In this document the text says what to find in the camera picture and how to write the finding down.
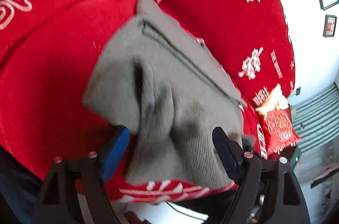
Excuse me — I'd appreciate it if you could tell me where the grey striped radiator panel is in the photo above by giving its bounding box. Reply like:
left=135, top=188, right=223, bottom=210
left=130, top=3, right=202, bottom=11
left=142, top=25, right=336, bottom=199
left=292, top=83, right=339, bottom=153

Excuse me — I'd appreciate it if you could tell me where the red wedding bedspread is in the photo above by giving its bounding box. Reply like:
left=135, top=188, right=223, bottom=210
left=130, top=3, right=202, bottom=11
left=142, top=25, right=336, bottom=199
left=0, top=0, right=297, bottom=205

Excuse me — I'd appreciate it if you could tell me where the red embroidered pillow near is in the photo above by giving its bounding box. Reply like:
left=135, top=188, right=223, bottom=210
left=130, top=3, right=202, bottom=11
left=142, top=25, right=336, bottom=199
left=255, top=84, right=301, bottom=155

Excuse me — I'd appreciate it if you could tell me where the small red framed picture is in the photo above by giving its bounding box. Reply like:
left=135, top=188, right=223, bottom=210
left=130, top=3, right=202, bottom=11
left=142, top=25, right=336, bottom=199
left=323, top=15, right=337, bottom=38

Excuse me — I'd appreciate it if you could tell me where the grey knit garment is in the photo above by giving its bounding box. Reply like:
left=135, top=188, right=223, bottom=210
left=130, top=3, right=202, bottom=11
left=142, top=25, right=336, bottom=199
left=83, top=0, right=246, bottom=189

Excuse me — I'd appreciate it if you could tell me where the black cable on floor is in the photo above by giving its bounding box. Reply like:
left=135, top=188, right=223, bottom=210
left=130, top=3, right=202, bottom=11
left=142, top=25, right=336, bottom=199
left=165, top=200, right=210, bottom=222

